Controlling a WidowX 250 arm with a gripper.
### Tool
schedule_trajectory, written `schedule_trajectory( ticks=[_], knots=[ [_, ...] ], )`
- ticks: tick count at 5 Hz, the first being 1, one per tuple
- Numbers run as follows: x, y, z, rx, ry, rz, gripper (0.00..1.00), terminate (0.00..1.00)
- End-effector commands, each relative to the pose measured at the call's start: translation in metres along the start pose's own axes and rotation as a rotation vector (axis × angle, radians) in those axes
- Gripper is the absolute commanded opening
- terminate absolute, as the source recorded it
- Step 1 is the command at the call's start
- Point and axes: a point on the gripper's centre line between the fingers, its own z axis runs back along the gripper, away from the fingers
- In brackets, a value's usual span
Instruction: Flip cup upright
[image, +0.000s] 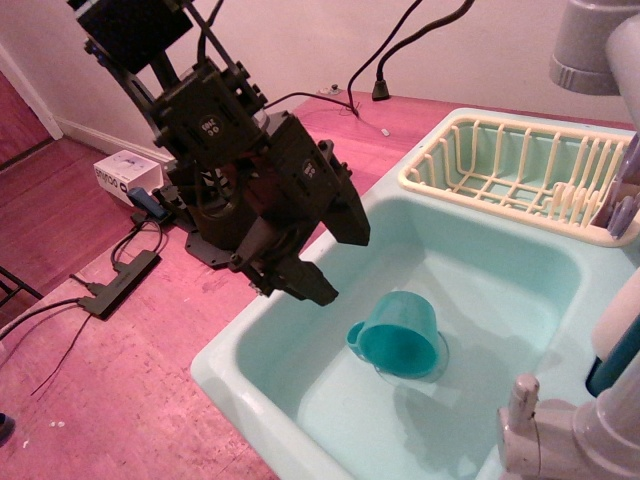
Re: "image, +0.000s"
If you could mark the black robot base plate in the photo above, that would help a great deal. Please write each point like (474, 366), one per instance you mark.
(211, 209)

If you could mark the cream dish drying rack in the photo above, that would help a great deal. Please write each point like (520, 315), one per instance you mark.
(547, 174)

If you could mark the teal and white bottle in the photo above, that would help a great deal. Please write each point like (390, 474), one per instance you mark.
(615, 338)

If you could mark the purple utensils in rack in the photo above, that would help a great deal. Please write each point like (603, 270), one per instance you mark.
(623, 203)

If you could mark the beige faucet handle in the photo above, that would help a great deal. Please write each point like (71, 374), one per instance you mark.
(535, 438)

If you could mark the teal plastic cup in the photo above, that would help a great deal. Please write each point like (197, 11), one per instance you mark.
(399, 337)

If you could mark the grey toy faucet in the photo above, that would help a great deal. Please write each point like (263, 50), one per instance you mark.
(597, 51)

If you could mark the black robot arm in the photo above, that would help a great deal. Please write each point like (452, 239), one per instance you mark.
(129, 37)

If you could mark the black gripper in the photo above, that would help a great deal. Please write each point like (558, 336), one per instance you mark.
(255, 189)

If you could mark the black usb hub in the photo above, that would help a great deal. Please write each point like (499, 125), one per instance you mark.
(108, 298)

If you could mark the white cardboard box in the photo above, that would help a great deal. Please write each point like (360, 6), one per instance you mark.
(122, 171)

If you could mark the blue clamp handle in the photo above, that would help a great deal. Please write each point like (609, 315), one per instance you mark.
(143, 201)

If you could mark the mint green toy sink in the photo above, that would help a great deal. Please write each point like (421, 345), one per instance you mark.
(509, 298)

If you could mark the black power plug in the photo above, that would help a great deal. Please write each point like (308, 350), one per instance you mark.
(380, 91)

